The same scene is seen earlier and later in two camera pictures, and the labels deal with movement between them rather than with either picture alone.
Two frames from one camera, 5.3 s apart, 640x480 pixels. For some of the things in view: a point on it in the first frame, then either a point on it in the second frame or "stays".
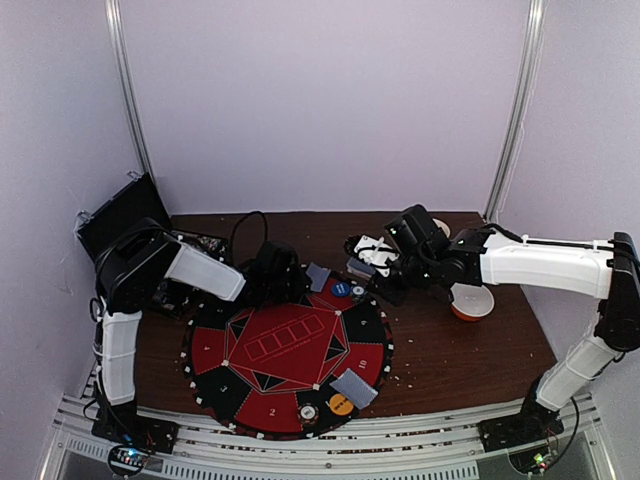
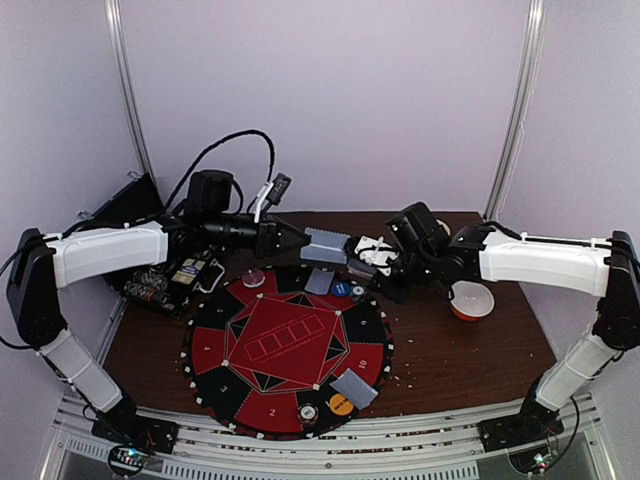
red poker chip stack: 308,413 stays
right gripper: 382,282 stays
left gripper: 303,285 -> 268,234
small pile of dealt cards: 355,388 stays
